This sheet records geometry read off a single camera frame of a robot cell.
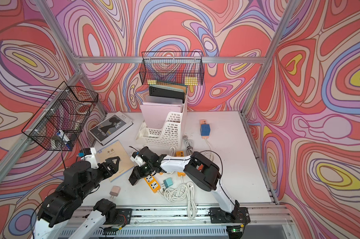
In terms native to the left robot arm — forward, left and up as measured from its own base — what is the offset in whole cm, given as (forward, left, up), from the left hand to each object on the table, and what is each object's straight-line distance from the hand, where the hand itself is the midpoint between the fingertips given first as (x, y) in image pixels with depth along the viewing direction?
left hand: (116, 160), depth 66 cm
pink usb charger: (-6, +7, -24) cm, 26 cm away
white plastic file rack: (+22, -23, -9) cm, 33 cm away
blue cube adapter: (+31, -46, -16) cm, 58 cm away
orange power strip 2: (+16, -29, -22) cm, 40 cm away
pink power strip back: (+43, -46, -22) cm, 67 cm away
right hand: (-2, -3, -21) cm, 21 cm away
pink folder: (+31, -14, -1) cm, 34 cm away
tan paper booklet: (+20, +17, -25) cm, 36 cm away
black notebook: (+46, -16, +3) cm, 49 cm away
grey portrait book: (+36, +21, -21) cm, 47 cm away
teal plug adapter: (-2, -22, -23) cm, 32 cm away
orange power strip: (-3, -13, -23) cm, 27 cm away
